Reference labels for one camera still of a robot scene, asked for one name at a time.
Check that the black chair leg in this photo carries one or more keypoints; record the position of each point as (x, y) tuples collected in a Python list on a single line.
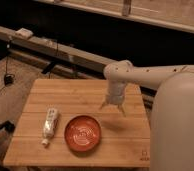
[(7, 126)]

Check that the white plastic bottle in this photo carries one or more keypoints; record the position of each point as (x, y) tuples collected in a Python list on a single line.
[(49, 125)]

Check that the long wooden beam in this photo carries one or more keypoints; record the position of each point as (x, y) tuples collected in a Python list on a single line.
[(58, 51)]

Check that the wooden cutting board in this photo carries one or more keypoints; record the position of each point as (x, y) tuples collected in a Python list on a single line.
[(64, 125)]

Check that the black power adapter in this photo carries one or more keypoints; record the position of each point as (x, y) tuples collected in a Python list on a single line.
[(8, 79)]

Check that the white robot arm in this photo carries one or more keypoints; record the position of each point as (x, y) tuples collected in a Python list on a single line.
[(172, 118)]

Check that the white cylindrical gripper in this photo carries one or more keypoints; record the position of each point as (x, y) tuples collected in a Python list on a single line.
[(115, 95)]

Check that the orange ceramic bowl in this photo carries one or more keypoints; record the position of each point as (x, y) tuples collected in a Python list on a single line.
[(82, 133)]

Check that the small white box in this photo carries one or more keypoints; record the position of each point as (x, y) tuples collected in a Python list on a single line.
[(24, 32)]

